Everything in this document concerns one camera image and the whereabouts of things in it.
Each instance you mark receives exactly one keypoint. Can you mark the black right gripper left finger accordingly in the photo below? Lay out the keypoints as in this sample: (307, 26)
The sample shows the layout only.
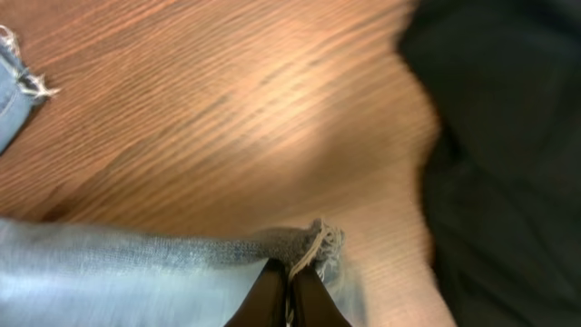
(265, 303)

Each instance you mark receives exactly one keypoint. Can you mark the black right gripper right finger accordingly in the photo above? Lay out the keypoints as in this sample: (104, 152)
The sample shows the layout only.
(311, 304)

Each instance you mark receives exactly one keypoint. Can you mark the light blue denim jeans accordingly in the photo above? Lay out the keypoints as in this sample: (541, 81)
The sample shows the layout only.
(58, 274)

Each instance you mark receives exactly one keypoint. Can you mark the black garment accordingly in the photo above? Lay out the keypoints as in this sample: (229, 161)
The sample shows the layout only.
(500, 190)

